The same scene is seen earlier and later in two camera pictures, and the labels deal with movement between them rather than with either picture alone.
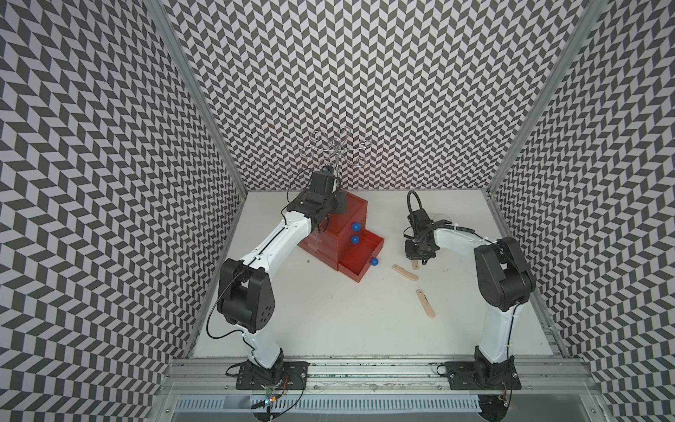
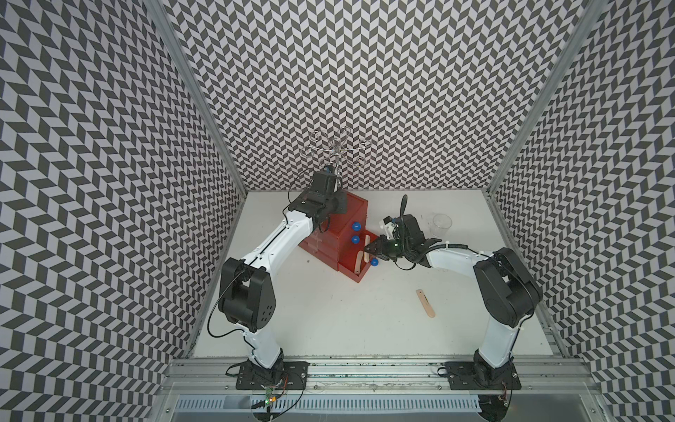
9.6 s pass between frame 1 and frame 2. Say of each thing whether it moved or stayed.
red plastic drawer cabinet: stayed
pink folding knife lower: stayed
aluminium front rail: stayed
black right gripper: moved
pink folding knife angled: moved
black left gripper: stayed
